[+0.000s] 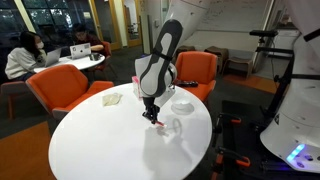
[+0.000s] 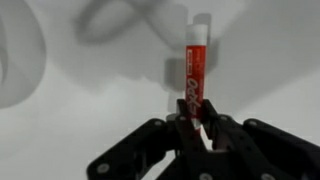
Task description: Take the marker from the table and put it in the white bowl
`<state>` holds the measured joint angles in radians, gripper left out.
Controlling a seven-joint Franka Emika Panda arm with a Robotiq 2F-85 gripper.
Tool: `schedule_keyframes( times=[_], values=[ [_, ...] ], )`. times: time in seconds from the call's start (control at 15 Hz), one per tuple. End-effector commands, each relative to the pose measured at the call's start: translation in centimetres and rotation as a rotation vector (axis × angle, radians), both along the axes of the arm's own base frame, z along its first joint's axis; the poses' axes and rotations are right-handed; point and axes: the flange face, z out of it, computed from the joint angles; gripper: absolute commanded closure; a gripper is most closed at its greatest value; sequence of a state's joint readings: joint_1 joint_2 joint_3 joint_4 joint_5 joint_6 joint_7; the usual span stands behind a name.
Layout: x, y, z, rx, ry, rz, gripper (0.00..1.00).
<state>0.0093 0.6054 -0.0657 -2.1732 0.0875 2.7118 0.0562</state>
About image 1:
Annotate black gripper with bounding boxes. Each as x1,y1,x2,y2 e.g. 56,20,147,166
142,95,162,125

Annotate red marker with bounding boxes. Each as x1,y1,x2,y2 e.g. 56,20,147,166
153,119,167,129

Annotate white bowl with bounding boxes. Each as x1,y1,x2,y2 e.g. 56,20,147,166
170,98,196,116

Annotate pink tissue box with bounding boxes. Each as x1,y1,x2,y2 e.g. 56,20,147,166
131,75,144,101

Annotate white crumpled napkin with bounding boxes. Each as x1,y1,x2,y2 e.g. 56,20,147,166
102,92,124,108

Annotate black remote control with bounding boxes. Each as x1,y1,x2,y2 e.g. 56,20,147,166
173,79,200,89

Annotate orange armchair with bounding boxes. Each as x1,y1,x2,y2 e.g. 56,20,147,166
174,50,219,104
25,64,115,120

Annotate wooden stool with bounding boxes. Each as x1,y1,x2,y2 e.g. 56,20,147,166
175,44,197,62
203,45,231,75
222,56,255,80

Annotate orange office chair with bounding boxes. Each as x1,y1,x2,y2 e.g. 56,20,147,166
89,40,114,74

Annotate black orange bar clamp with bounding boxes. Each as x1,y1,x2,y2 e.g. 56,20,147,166
212,112,243,141
210,146,252,180

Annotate dark mug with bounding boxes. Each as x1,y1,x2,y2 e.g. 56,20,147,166
88,52,102,62

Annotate round white meeting table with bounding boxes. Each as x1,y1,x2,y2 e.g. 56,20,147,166
33,52,106,75

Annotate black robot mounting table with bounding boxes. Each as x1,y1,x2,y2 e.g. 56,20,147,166
218,99,320,180

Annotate yellow framed glass door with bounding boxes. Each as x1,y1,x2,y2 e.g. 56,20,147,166
121,0,144,48
87,0,122,52

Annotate silver laptop with apple logo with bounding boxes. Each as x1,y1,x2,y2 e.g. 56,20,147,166
68,42,92,61

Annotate person in dark red top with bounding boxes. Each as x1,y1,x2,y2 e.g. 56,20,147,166
71,22,105,53

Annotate large written whiteboard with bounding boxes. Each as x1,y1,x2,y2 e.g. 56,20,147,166
195,0,269,33

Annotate dark red chair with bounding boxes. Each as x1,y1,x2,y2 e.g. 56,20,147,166
0,80,28,122

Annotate person with face mask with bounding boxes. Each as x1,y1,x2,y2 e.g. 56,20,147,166
4,30,48,82

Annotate black stereo camera on stand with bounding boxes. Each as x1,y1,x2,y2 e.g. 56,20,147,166
249,29,296,125

